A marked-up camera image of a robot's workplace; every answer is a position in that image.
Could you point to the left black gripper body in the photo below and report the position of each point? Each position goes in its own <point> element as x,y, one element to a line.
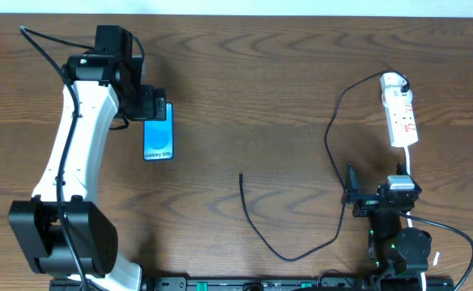
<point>155,107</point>

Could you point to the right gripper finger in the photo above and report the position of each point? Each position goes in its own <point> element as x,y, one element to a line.
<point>351,185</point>
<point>401,169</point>

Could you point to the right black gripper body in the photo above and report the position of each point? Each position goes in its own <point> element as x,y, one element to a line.
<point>369,200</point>

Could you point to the blue screen Samsung smartphone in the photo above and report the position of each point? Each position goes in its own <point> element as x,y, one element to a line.
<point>158,137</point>

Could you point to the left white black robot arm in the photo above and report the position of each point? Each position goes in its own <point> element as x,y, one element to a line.
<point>60,229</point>

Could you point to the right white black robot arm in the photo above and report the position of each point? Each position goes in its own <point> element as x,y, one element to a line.
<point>401,253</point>

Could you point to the white power strip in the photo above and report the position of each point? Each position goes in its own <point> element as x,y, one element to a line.
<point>400,118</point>

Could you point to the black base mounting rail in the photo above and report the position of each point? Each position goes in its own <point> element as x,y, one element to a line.
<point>257,284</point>

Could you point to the white USB wall charger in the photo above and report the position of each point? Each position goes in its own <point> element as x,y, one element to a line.
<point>394,79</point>

